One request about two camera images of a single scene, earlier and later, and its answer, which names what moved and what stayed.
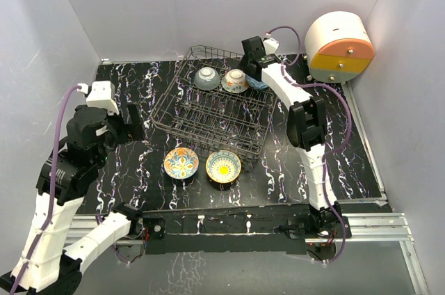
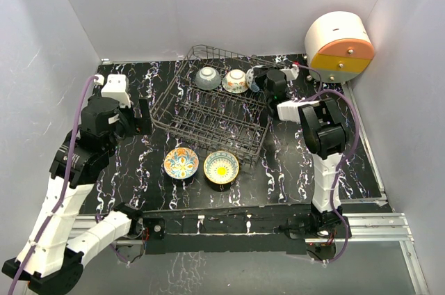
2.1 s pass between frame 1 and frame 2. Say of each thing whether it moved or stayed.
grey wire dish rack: stayed
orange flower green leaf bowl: stayed
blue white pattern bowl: moved
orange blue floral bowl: stayed
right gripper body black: moved
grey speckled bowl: stayed
